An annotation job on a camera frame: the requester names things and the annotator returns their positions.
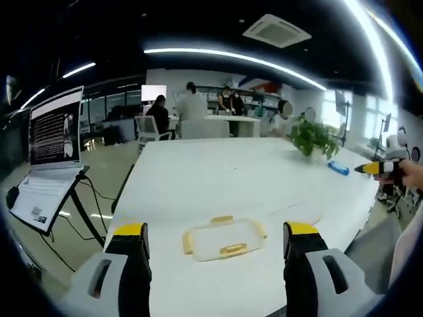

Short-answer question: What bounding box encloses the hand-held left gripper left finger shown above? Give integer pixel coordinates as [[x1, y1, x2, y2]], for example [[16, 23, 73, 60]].
[[61, 222, 153, 317]]

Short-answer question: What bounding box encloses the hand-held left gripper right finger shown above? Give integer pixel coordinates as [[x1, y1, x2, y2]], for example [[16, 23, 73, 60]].
[[282, 221, 388, 317]]

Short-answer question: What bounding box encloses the person's right hand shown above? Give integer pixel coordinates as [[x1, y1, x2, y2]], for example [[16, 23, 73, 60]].
[[376, 160, 423, 192]]

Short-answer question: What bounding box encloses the white robot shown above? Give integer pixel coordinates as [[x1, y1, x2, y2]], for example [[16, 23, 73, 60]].
[[384, 126, 412, 160]]

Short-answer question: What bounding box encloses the blue object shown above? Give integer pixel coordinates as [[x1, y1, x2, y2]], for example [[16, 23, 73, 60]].
[[327, 160, 350, 176]]

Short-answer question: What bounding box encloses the green potted plant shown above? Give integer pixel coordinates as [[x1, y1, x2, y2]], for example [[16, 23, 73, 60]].
[[289, 116, 341, 162]]

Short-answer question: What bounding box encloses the black laptop stand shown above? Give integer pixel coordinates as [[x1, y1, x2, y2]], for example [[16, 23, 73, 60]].
[[39, 166, 106, 248]]

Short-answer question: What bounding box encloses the clear lid with yellow clips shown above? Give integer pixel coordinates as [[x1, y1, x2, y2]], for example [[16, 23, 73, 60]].
[[182, 215, 268, 263]]

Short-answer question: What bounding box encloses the person's white clothing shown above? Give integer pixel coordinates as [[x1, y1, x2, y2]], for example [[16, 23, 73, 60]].
[[388, 209, 423, 291]]

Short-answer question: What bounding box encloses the black mouse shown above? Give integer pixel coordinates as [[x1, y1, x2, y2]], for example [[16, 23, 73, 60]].
[[5, 186, 20, 209]]

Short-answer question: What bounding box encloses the open laptop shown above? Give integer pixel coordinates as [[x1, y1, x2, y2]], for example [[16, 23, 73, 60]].
[[7, 85, 91, 236]]

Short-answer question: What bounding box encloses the white office chair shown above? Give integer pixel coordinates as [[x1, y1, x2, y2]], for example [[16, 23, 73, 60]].
[[134, 115, 170, 143]]

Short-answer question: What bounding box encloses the white counter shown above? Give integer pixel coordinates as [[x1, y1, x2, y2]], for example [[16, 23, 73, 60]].
[[178, 114, 262, 139]]

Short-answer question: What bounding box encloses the ceiling air conditioner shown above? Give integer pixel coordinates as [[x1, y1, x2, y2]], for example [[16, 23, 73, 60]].
[[242, 13, 313, 49]]

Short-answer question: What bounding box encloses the computer monitor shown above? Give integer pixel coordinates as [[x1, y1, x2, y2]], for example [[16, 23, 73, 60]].
[[141, 84, 168, 103]]

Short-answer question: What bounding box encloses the long ceiling light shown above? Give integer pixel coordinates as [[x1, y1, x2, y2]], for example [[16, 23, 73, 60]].
[[143, 48, 328, 91]]

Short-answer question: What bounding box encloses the black cable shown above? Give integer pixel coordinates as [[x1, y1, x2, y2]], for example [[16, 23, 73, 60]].
[[39, 174, 116, 273]]

